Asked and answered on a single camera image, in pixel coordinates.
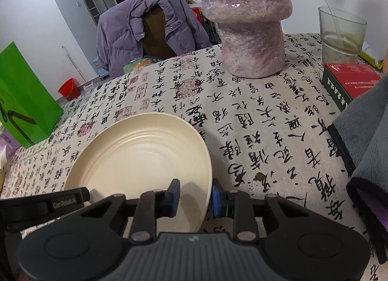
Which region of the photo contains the cream deep plate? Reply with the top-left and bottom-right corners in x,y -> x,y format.
65,113 -> 212,233

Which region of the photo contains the purple tissue pack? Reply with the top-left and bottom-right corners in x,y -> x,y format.
0,124 -> 20,176

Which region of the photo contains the calligraphy print tablecloth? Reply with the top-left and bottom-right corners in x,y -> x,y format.
0,33 -> 388,281

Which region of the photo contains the green paper shopping bag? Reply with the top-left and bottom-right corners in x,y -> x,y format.
0,43 -> 63,148

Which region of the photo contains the red bucket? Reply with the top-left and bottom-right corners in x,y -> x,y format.
58,78 -> 80,101

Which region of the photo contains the grey purple cloth pouch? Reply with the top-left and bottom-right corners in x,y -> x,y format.
328,75 -> 387,264

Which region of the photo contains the wooden chair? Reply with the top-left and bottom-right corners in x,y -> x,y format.
141,5 -> 175,60

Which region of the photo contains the red green small box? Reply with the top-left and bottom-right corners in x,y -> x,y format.
322,63 -> 381,112

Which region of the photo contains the purple puffer jacket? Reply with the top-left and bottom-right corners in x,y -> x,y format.
96,0 -> 212,77

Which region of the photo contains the pink textured vase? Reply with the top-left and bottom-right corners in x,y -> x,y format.
201,0 -> 293,79

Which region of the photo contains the clear drinking glass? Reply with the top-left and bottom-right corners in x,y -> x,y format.
318,0 -> 368,64

